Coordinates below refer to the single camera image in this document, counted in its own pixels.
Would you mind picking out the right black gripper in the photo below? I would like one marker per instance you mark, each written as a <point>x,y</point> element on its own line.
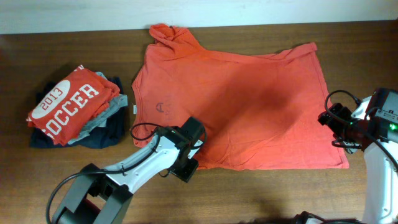
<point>333,117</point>

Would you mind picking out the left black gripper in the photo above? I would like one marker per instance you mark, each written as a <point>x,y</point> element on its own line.
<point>187,173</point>

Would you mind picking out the orange soccer t-shirt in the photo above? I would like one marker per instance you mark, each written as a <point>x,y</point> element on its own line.
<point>260,112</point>

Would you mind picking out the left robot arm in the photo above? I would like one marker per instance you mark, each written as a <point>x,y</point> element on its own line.
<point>95,195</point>

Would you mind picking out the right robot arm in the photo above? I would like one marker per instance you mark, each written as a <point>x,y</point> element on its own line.
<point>372,129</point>

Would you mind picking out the folded navy shirt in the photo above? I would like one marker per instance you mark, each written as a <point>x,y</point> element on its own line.
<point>99,137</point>

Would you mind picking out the folded grey shirt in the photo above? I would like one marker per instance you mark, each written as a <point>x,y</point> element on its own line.
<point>100,119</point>

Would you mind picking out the folded red soccer shirt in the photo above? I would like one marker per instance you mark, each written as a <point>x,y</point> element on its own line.
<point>71,103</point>

